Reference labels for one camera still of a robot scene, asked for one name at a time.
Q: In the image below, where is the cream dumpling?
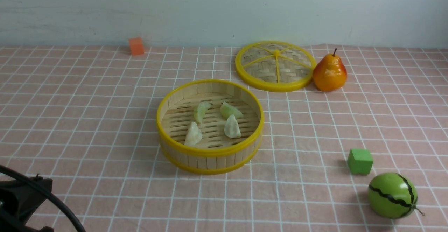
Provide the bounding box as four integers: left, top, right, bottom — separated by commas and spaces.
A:
224, 114, 241, 139

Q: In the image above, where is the pale green dumpling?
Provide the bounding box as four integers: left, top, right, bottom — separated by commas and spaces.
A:
220, 101, 243, 119

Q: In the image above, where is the white dumpling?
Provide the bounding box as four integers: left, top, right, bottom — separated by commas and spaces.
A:
184, 121, 203, 147

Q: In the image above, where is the orange foam cube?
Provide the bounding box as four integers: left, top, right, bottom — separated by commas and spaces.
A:
128, 37, 145, 56

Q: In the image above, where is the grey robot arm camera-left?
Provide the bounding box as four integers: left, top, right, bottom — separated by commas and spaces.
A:
0, 180, 54, 232

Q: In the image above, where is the pink checkered tablecloth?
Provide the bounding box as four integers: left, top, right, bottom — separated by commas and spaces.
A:
0, 46, 448, 232

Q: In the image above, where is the green toy watermelon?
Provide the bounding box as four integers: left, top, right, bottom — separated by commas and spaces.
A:
367, 173, 426, 219

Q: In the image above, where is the orange yellow toy pear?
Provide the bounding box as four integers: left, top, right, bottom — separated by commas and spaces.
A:
312, 48, 348, 92

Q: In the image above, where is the green foam cube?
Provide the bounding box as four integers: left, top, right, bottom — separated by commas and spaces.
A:
347, 149, 374, 176

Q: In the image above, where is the bamboo steamer lid yellow rim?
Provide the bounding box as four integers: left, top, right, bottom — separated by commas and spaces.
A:
235, 41, 317, 93

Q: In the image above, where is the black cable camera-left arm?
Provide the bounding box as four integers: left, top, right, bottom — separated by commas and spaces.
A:
0, 165, 85, 232

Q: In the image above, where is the bamboo steamer tray yellow rim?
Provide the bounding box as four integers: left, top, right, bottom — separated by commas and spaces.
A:
156, 79, 265, 174

